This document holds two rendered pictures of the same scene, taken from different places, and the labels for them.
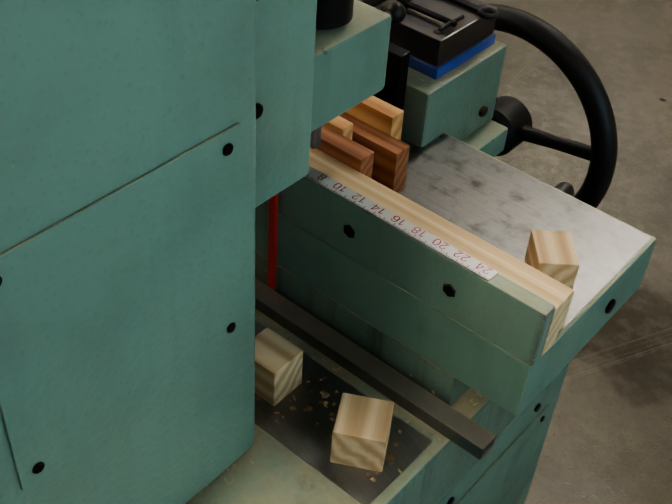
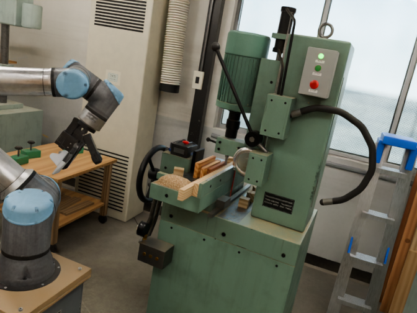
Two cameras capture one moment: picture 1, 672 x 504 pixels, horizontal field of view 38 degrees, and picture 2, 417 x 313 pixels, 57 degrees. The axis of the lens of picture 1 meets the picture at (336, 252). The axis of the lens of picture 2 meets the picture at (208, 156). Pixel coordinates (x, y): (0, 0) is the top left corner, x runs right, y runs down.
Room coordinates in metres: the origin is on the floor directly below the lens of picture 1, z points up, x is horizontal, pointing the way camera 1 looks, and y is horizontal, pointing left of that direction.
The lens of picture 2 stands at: (1.23, 1.58, 1.39)
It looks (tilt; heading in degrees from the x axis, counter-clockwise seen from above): 14 degrees down; 254
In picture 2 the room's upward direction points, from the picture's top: 10 degrees clockwise
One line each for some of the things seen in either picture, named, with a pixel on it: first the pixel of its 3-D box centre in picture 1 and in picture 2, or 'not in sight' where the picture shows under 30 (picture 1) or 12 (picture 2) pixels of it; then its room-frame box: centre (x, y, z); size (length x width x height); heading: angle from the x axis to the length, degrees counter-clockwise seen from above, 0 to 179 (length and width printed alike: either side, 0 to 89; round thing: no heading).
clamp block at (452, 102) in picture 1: (407, 81); (181, 162); (0.87, -0.06, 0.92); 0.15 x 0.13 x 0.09; 52
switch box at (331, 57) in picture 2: not in sight; (318, 72); (0.53, 0.33, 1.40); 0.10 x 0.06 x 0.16; 142
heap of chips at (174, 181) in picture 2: not in sight; (175, 180); (0.94, 0.20, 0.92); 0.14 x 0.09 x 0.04; 142
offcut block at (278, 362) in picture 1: (270, 366); (251, 195); (0.55, 0.05, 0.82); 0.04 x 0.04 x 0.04; 53
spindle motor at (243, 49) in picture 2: not in sight; (242, 72); (0.69, 0.03, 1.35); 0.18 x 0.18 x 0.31
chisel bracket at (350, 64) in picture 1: (299, 74); (232, 148); (0.68, 0.04, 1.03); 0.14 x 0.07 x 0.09; 142
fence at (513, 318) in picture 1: (249, 165); (229, 173); (0.69, 0.08, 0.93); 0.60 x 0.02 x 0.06; 52
